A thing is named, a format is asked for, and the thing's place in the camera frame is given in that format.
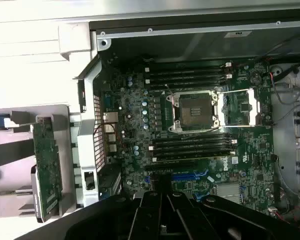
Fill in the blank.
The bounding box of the blue expansion slot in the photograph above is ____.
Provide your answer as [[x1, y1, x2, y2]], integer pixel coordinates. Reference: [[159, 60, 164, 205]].
[[171, 172, 201, 181]]

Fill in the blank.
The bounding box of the silver finned chipset heatsink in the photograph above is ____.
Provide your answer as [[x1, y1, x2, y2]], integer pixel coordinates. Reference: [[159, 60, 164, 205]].
[[216, 183, 243, 201]]

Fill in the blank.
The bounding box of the long black expansion slot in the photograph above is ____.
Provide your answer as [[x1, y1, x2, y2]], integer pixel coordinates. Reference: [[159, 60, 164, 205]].
[[144, 161, 196, 173]]

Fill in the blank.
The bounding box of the RAM slot with white clips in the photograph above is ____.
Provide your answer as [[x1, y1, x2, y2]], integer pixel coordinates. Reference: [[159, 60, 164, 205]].
[[148, 138, 238, 152], [144, 73, 233, 85], [151, 150, 237, 163], [144, 61, 233, 74]]

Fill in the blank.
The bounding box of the black case latch knob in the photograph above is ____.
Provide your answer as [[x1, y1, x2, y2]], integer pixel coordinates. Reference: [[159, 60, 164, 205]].
[[85, 172, 95, 190]]

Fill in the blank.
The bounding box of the black RAM slot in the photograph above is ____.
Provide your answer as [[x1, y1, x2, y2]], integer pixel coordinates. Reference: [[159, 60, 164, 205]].
[[152, 133, 228, 145], [154, 144, 231, 157], [149, 79, 226, 90], [149, 67, 227, 79]]

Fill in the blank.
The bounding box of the green motherboard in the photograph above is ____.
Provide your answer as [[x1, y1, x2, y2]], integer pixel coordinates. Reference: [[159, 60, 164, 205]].
[[97, 57, 276, 216]]

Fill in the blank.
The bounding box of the CPU socket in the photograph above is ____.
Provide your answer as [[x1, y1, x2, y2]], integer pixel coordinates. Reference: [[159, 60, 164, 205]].
[[166, 89, 221, 134]]

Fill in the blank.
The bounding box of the thin metal locking lever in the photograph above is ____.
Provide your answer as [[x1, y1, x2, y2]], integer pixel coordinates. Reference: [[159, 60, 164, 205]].
[[216, 124, 275, 129], [216, 87, 256, 95]]

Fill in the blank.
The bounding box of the silver socket cover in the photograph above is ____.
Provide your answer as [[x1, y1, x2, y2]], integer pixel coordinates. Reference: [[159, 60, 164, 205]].
[[216, 88, 263, 128]]

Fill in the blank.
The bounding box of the open PC case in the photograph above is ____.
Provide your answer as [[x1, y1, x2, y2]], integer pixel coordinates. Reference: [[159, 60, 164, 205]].
[[72, 11, 300, 235]]

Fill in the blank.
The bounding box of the grey corner fixture block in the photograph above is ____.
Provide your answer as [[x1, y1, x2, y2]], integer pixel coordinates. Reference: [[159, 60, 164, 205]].
[[57, 21, 99, 61]]

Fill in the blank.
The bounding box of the grey cable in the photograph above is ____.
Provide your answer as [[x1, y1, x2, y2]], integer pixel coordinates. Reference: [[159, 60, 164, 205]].
[[273, 161, 300, 196]]

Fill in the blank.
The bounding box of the thick black cable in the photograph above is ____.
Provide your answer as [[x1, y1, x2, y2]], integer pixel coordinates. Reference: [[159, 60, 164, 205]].
[[272, 63, 300, 83]]

